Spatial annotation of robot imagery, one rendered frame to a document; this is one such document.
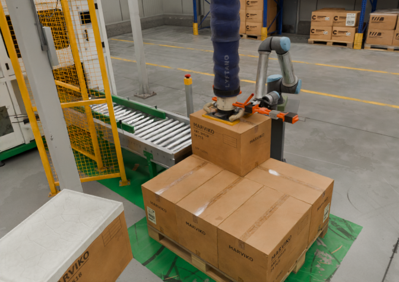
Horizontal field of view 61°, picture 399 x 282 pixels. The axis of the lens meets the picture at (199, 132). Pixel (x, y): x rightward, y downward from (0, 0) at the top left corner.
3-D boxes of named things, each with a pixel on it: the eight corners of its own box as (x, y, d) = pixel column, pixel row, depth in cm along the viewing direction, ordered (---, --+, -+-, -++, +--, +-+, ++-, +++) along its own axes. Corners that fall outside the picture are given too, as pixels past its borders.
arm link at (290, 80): (286, 84, 349) (272, 31, 290) (303, 85, 341) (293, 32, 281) (282, 95, 344) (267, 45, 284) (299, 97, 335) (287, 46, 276)
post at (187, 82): (189, 155, 424) (183, 78, 380) (193, 152, 429) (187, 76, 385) (193, 156, 420) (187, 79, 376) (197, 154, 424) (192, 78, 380)
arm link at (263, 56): (257, 35, 291) (248, 112, 303) (271, 35, 285) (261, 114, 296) (262, 37, 301) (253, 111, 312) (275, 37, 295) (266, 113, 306)
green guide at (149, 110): (89, 94, 489) (88, 88, 485) (95, 92, 496) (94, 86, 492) (164, 119, 390) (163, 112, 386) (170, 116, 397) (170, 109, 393)
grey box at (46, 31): (43, 63, 282) (32, 26, 269) (48, 62, 285) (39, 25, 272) (54, 66, 270) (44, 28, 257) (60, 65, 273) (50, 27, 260)
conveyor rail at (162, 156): (55, 116, 458) (51, 103, 450) (58, 115, 462) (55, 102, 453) (173, 171, 316) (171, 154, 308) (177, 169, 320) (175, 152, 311)
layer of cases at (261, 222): (146, 222, 293) (141, 184, 275) (218, 172, 358) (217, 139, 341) (266, 300, 219) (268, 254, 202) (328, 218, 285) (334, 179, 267)
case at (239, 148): (192, 153, 318) (189, 114, 300) (221, 138, 342) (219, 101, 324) (241, 177, 278) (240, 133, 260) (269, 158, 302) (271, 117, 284)
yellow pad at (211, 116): (201, 116, 294) (201, 111, 292) (209, 113, 301) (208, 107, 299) (233, 126, 273) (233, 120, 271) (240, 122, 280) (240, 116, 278)
